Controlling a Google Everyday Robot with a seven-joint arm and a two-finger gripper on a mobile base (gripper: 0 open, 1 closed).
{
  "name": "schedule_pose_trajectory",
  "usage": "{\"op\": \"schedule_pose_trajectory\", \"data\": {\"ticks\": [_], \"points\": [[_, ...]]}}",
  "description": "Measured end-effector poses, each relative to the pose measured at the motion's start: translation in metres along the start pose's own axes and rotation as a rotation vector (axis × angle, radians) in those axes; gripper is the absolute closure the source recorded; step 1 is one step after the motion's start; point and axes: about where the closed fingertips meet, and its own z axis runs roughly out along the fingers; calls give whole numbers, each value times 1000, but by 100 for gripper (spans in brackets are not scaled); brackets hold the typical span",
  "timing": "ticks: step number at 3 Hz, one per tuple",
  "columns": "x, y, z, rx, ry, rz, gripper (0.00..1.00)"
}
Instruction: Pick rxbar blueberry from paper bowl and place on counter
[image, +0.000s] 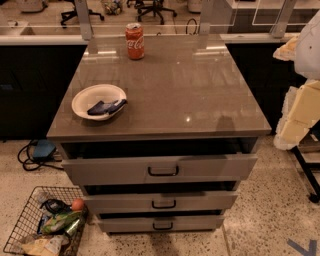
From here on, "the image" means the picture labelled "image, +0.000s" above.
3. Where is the grey drawer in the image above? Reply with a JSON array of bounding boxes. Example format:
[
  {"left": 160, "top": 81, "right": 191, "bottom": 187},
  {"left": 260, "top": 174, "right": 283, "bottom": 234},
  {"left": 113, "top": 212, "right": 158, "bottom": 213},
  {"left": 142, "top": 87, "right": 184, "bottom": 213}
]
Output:
[
  {"left": 98, "top": 215, "right": 224, "bottom": 233},
  {"left": 62, "top": 154, "right": 257, "bottom": 185},
  {"left": 84, "top": 191, "right": 237, "bottom": 214}
]

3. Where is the black office chair left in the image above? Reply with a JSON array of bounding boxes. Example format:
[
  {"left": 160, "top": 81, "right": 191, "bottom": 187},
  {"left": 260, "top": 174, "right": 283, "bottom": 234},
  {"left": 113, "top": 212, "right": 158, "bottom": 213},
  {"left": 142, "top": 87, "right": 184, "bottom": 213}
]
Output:
[{"left": 59, "top": 0, "right": 106, "bottom": 26}]

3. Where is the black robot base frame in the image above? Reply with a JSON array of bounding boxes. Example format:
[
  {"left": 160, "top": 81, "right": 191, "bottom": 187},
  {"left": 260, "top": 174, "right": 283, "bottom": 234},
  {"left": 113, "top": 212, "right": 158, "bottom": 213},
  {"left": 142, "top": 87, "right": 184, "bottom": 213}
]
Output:
[{"left": 291, "top": 129, "right": 320, "bottom": 203}]

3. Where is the blue rxbar blueberry wrapper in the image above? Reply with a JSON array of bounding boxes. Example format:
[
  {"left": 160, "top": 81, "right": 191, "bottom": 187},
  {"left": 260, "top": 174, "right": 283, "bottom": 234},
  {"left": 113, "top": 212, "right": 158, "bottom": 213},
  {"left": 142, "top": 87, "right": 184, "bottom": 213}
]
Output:
[{"left": 87, "top": 99, "right": 127, "bottom": 116}]

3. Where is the top grey drawer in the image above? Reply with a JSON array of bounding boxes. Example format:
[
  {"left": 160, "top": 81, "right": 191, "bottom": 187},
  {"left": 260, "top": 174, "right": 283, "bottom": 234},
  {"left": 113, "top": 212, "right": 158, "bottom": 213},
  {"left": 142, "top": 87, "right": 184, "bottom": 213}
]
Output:
[{"left": 62, "top": 154, "right": 257, "bottom": 185}]

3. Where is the orange round fruit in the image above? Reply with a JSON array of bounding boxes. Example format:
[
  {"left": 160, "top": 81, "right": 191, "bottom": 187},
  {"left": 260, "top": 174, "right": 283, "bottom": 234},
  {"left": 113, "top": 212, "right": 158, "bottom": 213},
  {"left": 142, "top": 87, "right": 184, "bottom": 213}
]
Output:
[{"left": 71, "top": 198, "right": 84, "bottom": 211}]

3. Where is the middle grey drawer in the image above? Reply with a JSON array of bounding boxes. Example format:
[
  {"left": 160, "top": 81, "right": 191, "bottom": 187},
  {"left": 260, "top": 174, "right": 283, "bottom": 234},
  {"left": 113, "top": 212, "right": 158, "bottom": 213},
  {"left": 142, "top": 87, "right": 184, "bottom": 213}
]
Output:
[{"left": 84, "top": 191, "right": 237, "bottom": 214}]

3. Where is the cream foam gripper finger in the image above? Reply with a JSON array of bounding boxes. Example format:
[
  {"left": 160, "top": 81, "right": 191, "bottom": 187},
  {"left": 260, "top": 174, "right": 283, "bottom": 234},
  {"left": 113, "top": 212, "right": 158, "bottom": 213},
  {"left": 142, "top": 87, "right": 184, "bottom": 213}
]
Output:
[
  {"left": 274, "top": 80, "right": 320, "bottom": 150},
  {"left": 273, "top": 36, "right": 298, "bottom": 61}
]

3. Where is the yellow snack packet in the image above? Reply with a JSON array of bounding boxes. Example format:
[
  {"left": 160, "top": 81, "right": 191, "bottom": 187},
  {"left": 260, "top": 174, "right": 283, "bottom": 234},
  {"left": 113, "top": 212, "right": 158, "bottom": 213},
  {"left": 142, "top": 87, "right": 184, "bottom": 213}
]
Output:
[{"left": 21, "top": 235, "right": 69, "bottom": 256}]

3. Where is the grey drawer cabinet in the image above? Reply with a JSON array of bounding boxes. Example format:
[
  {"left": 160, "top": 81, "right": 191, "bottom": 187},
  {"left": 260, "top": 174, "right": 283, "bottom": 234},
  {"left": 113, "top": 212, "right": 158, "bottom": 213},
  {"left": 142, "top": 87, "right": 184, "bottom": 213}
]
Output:
[{"left": 48, "top": 35, "right": 270, "bottom": 223}]

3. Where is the white paper bowl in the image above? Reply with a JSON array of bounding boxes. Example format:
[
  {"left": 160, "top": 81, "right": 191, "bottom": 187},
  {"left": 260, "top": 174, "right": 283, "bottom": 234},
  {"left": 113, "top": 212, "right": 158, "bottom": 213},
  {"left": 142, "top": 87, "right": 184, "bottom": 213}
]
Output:
[{"left": 71, "top": 84, "right": 127, "bottom": 121}]

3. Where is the orange coca-cola can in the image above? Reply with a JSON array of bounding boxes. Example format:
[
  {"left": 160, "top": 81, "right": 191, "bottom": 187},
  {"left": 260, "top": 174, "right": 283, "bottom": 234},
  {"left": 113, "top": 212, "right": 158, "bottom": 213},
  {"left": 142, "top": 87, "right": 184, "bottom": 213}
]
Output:
[{"left": 125, "top": 23, "right": 144, "bottom": 60}]

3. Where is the bottom grey drawer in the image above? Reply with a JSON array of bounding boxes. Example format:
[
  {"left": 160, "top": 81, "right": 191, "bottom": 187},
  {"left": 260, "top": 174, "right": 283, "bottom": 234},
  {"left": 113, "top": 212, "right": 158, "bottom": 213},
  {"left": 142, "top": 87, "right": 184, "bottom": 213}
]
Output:
[{"left": 98, "top": 215, "right": 224, "bottom": 233}]

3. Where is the green snack bag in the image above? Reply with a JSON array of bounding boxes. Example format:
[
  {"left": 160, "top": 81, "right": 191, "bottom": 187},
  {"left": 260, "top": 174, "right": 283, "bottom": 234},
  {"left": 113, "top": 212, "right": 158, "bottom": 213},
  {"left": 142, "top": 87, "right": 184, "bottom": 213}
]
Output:
[{"left": 40, "top": 211, "right": 82, "bottom": 234}]

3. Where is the black wire basket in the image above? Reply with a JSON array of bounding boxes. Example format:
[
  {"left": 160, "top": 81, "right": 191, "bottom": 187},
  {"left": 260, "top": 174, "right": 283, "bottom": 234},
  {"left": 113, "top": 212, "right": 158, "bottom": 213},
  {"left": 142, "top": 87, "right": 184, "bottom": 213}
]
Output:
[{"left": 3, "top": 186, "right": 88, "bottom": 256}]

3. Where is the black office chair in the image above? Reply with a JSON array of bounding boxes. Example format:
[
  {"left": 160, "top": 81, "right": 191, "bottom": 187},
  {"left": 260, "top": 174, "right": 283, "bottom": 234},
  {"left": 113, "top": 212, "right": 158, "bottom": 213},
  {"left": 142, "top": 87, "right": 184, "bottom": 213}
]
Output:
[
  {"left": 126, "top": 0, "right": 177, "bottom": 25},
  {"left": 59, "top": 0, "right": 106, "bottom": 26}
]

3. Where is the blue foot pedal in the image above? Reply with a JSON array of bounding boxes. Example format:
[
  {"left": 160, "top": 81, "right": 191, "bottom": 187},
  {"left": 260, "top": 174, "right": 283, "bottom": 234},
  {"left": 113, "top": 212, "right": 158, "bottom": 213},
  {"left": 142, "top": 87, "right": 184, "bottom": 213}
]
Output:
[{"left": 32, "top": 140, "right": 56, "bottom": 161}]

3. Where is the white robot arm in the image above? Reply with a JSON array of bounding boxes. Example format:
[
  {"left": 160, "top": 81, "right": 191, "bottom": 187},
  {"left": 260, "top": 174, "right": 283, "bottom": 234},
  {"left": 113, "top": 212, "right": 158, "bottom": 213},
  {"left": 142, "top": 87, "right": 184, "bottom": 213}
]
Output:
[{"left": 273, "top": 11, "right": 320, "bottom": 150}]

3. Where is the black floor cable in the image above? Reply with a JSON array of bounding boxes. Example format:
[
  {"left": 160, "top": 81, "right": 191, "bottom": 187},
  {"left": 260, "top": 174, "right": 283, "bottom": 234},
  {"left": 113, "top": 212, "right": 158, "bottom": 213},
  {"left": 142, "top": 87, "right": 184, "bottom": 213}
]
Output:
[{"left": 17, "top": 139, "right": 65, "bottom": 172}]

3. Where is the black office chair centre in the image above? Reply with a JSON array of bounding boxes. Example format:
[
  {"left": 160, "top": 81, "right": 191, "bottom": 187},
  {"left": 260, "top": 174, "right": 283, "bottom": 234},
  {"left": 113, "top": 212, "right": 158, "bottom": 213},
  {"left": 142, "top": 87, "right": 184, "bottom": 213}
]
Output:
[{"left": 126, "top": 0, "right": 177, "bottom": 25}]

